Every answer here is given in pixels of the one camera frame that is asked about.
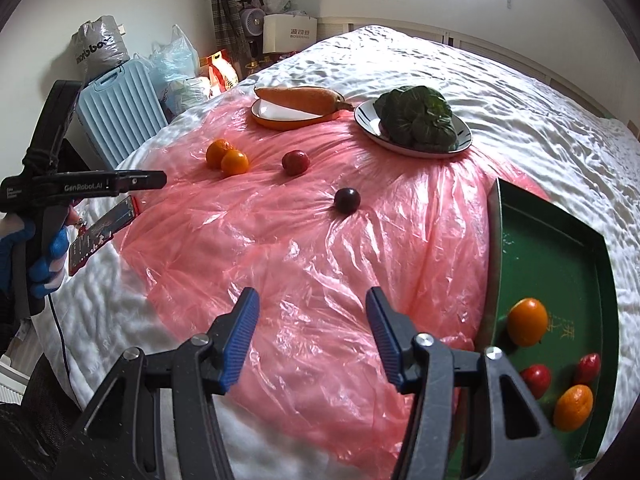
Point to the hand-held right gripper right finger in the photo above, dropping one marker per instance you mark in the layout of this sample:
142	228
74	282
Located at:
385	340

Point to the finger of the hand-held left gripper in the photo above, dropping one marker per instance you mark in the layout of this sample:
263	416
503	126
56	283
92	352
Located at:
142	181

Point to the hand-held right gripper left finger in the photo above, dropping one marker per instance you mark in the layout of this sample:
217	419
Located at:
242	340

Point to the orange mandarin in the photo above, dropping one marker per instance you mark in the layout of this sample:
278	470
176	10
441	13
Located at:
235	163
572	407
216	153
526	321

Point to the dark purple plum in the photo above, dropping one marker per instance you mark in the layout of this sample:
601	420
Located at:
346	200

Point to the green rectangular tray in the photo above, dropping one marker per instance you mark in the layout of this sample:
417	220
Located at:
550	260

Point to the person's left hand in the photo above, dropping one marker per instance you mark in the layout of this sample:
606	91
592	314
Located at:
50	265

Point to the smartphone in red case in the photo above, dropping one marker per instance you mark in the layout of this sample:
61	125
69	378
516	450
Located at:
102	232

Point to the light blue ribbed suitcase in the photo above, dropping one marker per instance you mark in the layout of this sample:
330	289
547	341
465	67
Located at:
125	115

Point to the plastic bag with white contents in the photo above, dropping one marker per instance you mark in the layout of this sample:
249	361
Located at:
187	94

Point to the pink plastic sheet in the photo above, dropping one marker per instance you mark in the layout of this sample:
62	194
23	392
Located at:
280	240

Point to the clear plastic bag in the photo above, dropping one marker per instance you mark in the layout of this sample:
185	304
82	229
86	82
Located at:
175	57

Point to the red gift bag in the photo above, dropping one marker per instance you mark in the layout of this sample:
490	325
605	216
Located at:
220	72

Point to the grey plastic bag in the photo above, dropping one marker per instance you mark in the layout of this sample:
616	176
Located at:
100	45

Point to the orange rimmed plate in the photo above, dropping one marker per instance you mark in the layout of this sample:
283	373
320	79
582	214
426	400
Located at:
280	119

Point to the orange carrot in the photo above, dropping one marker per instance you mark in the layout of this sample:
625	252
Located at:
300	100

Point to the red patterned package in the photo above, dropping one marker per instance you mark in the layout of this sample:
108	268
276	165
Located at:
285	56

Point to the small purple fan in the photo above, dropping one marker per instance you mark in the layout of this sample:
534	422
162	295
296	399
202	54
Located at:
252	21

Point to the plaid scarf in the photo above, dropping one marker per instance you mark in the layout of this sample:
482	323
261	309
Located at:
225	5

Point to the white paper bag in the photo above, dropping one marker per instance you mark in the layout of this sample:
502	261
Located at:
290	32

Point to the white dark rimmed plate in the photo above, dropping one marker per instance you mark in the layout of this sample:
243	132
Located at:
370	127

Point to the green leafy vegetable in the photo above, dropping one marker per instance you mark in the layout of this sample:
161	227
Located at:
415	117

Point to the dark object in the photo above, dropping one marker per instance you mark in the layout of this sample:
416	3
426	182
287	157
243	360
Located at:
30	435

